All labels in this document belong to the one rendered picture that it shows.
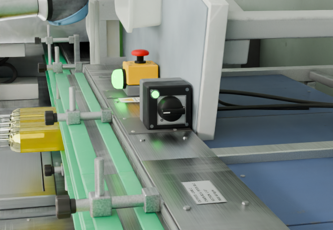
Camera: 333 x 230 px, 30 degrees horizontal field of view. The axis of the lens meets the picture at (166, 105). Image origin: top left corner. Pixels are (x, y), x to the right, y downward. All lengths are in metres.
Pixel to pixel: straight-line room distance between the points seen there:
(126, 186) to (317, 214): 0.27
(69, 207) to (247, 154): 0.34
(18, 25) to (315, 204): 1.97
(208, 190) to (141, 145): 0.22
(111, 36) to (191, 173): 1.02
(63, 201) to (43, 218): 0.78
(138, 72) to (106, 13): 0.50
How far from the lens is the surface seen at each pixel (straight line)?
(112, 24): 1.85
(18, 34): 2.65
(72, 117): 1.22
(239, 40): 1.10
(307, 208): 0.84
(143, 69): 1.37
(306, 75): 1.84
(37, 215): 1.58
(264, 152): 1.01
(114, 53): 1.86
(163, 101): 1.08
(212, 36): 1.03
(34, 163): 1.86
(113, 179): 0.93
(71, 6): 1.73
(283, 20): 1.11
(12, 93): 2.81
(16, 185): 1.69
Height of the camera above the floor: 1.03
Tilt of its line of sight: 12 degrees down
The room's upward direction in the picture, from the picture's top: 93 degrees counter-clockwise
